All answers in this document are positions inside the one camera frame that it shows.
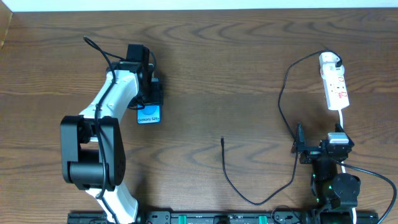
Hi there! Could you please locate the black USB charging cable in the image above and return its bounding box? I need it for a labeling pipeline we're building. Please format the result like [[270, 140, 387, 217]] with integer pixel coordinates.
[[220, 49, 343, 206]]

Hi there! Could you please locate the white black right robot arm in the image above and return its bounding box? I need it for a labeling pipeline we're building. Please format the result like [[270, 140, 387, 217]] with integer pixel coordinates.
[[292, 123, 361, 223]]

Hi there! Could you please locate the blue screen Galaxy smartphone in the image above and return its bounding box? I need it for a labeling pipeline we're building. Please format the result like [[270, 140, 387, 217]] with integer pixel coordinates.
[[137, 105, 161, 124]]

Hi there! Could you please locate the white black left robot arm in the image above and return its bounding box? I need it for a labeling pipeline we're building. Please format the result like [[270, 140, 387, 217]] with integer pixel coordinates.
[[60, 44, 163, 223]]

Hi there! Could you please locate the white USB wall charger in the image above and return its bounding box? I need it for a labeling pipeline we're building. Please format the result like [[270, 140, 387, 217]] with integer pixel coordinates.
[[320, 62, 345, 80]]

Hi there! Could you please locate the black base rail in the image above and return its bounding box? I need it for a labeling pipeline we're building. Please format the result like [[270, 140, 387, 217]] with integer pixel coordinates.
[[66, 210, 379, 224]]

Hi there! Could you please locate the white power strip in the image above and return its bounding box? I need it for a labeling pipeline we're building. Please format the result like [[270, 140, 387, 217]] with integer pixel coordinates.
[[319, 52, 349, 111]]

